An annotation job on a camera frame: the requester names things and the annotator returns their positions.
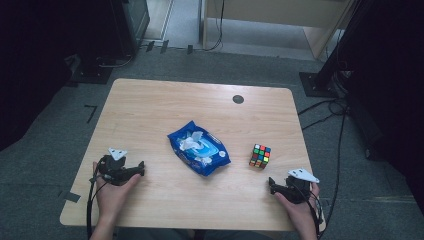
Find blue wet wipes packet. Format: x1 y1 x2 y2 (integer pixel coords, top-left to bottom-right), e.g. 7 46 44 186
167 120 232 177

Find long black floor cable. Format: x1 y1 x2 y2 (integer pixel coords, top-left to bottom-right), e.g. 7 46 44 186
318 106 348 240

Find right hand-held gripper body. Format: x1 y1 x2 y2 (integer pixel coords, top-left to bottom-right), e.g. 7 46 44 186
278 168 320 205

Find person's right hand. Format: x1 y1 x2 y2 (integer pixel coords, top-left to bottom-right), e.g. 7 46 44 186
273 182 321 232

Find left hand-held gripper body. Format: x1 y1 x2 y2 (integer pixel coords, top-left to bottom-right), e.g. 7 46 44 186
96 147 138 187

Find person's left hand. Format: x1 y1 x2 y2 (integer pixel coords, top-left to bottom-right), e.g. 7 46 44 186
92 162 142 219

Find dark curtain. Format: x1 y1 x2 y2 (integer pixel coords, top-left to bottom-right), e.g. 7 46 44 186
346 0 424 216
0 0 116 152

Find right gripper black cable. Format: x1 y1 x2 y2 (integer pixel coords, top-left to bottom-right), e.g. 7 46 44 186
308 189 327 240

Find black floor stand base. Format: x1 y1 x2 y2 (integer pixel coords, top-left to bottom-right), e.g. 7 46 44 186
69 54 115 85

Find coiled black floor cables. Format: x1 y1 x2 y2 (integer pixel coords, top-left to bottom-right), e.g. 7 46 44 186
297 97 350 131

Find black metal stand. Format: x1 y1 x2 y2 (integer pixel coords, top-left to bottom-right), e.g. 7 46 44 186
298 0 368 99

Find grey tape piece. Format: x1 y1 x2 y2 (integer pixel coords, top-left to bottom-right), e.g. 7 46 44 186
63 190 82 204

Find light wooden furniture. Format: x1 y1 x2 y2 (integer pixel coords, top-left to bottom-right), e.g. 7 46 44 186
199 0 355 62

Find hanging black cable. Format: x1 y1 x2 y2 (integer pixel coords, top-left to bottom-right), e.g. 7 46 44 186
203 0 225 53

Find black cabinet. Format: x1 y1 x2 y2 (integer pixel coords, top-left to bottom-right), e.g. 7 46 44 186
109 0 151 58

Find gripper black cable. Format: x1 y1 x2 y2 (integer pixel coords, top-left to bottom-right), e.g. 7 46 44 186
85 166 105 240
308 189 327 240

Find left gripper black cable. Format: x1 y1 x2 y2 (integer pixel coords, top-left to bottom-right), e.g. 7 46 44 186
85 166 105 240

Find multicoloured puzzle cube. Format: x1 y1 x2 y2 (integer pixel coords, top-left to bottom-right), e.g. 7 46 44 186
248 143 272 170

